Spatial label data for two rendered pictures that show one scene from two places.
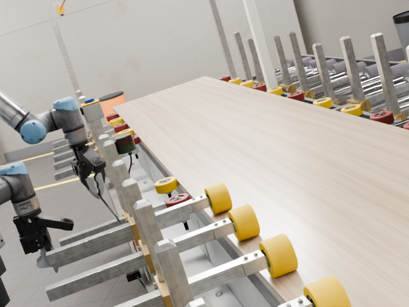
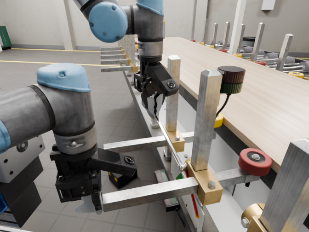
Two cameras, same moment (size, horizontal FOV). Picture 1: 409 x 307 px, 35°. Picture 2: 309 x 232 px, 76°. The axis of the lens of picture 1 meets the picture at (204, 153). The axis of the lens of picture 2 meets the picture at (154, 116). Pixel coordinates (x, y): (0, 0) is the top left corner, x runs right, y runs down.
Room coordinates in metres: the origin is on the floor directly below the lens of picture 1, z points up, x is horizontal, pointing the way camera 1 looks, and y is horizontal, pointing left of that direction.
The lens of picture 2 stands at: (1.59, 0.43, 1.26)
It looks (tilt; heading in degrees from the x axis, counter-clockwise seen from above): 28 degrees down; 356
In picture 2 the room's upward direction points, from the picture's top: straight up
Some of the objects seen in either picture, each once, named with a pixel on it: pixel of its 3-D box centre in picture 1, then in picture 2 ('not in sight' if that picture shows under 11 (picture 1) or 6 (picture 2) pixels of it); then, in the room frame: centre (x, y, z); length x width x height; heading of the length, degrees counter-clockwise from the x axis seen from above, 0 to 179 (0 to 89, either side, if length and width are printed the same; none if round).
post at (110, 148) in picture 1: (131, 211); (199, 156); (2.01, 0.28, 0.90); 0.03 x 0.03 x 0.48; 10
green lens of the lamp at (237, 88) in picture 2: (126, 147); (228, 84); (2.02, 0.23, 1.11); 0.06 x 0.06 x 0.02
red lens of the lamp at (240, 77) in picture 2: (123, 139); (230, 73); (2.02, 0.23, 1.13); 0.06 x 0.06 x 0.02
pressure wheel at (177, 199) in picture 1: (181, 213); (251, 171); (1.99, 0.13, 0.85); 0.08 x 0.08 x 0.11
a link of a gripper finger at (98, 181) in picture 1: (97, 184); (154, 103); (2.22, 0.39, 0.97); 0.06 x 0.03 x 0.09; 30
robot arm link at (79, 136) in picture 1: (75, 136); (149, 48); (2.21, 0.40, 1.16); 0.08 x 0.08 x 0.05
